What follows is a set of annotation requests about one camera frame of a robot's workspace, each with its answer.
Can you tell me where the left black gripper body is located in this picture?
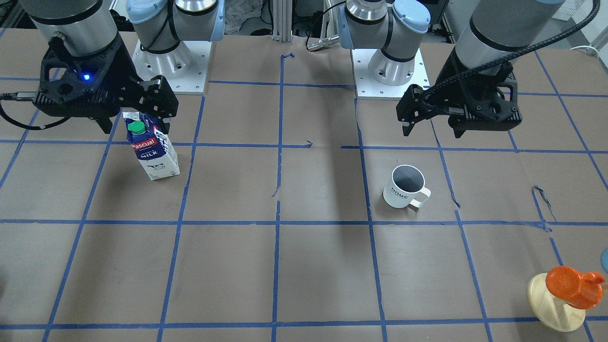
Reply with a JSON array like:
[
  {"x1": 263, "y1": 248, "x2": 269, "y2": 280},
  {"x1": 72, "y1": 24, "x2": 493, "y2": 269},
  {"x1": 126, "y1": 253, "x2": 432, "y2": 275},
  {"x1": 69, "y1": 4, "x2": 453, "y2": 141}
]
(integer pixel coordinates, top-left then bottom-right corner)
[{"x1": 397, "y1": 50, "x2": 523, "y2": 131}]

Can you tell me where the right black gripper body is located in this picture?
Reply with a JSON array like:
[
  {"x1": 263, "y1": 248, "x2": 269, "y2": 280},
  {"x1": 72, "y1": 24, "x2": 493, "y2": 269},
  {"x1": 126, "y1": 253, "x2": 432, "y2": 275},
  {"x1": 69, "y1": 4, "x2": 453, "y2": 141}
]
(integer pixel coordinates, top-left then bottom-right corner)
[{"x1": 33, "y1": 33, "x2": 179, "y2": 121}]

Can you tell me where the Pascal milk carton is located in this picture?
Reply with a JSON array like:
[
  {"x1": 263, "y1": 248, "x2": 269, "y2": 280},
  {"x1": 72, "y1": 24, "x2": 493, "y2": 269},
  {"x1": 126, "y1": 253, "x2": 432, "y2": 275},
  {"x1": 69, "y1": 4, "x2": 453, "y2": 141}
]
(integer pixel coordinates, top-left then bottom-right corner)
[{"x1": 122, "y1": 111, "x2": 181, "y2": 181}]

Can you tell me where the white HOME mug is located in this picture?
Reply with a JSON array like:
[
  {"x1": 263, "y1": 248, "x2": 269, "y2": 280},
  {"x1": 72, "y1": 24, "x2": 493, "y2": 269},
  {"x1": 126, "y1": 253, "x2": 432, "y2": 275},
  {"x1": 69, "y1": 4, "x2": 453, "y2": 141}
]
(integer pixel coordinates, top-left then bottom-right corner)
[{"x1": 382, "y1": 164, "x2": 431, "y2": 209}]

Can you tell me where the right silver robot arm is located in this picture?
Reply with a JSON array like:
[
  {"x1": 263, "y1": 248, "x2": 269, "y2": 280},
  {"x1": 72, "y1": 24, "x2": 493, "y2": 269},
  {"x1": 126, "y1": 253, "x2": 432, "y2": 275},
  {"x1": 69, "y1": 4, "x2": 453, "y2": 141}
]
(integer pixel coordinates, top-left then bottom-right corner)
[{"x1": 1, "y1": 0, "x2": 225, "y2": 134}]

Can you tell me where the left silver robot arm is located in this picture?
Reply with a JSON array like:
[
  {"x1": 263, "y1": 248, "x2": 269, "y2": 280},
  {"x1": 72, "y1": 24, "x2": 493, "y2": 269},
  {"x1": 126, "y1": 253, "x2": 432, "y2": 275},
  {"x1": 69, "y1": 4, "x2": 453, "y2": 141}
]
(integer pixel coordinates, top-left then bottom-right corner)
[{"x1": 337, "y1": 0, "x2": 562, "y2": 138}]

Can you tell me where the blue mug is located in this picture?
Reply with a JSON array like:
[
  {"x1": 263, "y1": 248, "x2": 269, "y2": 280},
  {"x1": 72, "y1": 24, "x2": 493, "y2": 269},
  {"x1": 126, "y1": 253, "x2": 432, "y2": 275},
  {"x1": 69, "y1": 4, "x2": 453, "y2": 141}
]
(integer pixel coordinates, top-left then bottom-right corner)
[{"x1": 600, "y1": 247, "x2": 608, "y2": 273}]

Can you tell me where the orange mug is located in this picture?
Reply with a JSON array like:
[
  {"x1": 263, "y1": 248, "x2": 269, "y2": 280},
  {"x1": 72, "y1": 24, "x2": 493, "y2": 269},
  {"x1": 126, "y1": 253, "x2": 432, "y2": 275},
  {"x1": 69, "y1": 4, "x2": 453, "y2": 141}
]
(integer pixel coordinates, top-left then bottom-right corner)
[{"x1": 545, "y1": 266, "x2": 606, "y2": 310}]

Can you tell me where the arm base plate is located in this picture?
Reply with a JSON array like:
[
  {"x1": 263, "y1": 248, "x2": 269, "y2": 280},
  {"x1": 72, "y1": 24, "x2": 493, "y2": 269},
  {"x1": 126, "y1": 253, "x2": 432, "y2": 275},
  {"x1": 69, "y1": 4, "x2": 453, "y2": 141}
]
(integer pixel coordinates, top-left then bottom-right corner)
[
  {"x1": 132, "y1": 41, "x2": 213, "y2": 95},
  {"x1": 351, "y1": 48, "x2": 430, "y2": 100}
]

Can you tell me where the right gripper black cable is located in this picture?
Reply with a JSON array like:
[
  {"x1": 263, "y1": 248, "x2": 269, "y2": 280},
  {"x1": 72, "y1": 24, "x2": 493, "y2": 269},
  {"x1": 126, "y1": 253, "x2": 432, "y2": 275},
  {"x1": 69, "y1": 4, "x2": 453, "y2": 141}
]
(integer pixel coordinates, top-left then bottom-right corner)
[{"x1": 0, "y1": 91, "x2": 72, "y2": 130}]

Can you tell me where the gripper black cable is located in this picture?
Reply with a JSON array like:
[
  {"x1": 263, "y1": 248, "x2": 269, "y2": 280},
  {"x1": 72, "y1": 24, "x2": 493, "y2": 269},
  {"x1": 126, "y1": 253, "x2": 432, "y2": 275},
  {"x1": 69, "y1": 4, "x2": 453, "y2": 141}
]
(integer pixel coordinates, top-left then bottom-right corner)
[
  {"x1": 0, "y1": 91, "x2": 72, "y2": 130},
  {"x1": 420, "y1": 0, "x2": 601, "y2": 107}
]

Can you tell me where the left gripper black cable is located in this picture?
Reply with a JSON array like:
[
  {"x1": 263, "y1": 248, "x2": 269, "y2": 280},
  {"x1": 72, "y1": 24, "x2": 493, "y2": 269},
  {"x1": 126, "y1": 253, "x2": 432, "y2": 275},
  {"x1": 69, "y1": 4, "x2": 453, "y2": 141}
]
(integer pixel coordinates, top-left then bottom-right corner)
[{"x1": 420, "y1": 0, "x2": 601, "y2": 107}]

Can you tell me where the aluminium frame post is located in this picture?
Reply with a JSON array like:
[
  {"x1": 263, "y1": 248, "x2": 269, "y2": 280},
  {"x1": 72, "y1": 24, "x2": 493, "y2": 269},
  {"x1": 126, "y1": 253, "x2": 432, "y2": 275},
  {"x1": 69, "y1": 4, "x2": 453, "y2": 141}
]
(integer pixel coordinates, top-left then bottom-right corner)
[{"x1": 271, "y1": 0, "x2": 293, "y2": 45}]

